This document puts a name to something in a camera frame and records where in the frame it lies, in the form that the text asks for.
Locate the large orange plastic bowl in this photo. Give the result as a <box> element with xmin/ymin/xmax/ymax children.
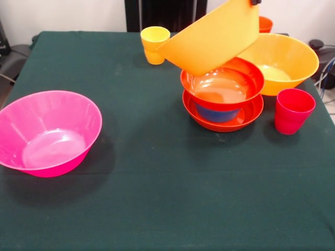
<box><xmin>235</xmin><ymin>32</ymin><xmax>320</xmax><ymax>96</ymax></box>
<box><xmin>156</xmin><ymin>0</ymin><xmax>261</xmax><ymax>76</ymax></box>

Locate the red plastic bowl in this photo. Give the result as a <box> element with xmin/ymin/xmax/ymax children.
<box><xmin>182</xmin><ymin>88</ymin><xmax>264</xmax><ymax>133</ymax></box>
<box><xmin>180</xmin><ymin>57</ymin><xmax>265</xmax><ymax>112</ymax></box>

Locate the light blue translucent bowl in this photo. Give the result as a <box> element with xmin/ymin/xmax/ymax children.
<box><xmin>195</xmin><ymin>104</ymin><xmax>241</xmax><ymax>123</ymax></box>

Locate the orange plastic cup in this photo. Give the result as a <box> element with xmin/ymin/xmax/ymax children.
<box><xmin>259</xmin><ymin>16</ymin><xmax>274</xmax><ymax>34</ymax></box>

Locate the black chair base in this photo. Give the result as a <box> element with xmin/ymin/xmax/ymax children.
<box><xmin>308</xmin><ymin>39</ymin><xmax>335</xmax><ymax>79</ymax></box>
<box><xmin>0</xmin><ymin>35</ymin><xmax>39</xmax><ymax>82</ymax></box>

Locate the yellow plastic cup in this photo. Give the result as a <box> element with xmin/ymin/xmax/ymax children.
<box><xmin>140</xmin><ymin>26</ymin><xmax>171</xmax><ymax>65</ymax></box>

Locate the crimson plastic cup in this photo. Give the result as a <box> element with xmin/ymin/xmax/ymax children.
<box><xmin>274</xmin><ymin>88</ymin><xmax>317</xmax><ymax>135</ymax></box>

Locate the dark green tablecloth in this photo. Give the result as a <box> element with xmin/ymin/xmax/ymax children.
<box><xmin>0</xmin><ymin>30</ymin><xmax>335</xmax><ymax>251</ymax></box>

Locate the large pink plastic bowl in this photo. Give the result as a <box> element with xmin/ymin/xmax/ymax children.
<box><xmin>0</xmin><ymin>90</ymin><xmax>103</xmax><ymax>178</ymax></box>

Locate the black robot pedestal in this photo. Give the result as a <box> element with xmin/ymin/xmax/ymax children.
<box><xmin>125</xmin><ymin>0</ymin><xmax>208</xmax><ymax>33</ymax></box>

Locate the tangle of floor cables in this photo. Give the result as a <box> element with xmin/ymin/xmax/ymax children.
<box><xmin>314</xmin><ymin>56</ymin><xmax>335</xmax><ymax>91</ymax></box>

